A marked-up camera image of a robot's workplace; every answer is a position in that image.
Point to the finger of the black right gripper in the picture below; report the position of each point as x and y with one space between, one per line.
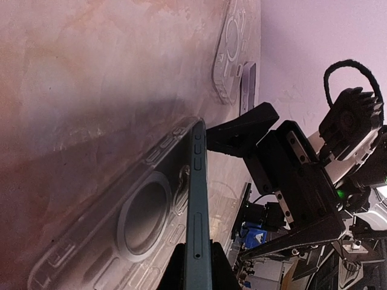
326 230
239 136

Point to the blue plastic box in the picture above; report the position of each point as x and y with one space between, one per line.
252 235

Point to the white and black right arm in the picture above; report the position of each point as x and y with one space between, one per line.
359 197

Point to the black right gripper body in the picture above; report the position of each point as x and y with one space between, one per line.
284 162

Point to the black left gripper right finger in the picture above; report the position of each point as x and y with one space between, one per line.
223 277

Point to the black smartphone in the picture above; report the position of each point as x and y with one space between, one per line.
197 262

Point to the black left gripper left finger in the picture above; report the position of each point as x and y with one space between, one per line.
173 277

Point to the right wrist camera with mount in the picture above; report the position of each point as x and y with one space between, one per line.
351 131

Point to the lilac phone case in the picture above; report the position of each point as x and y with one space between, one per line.
247 88

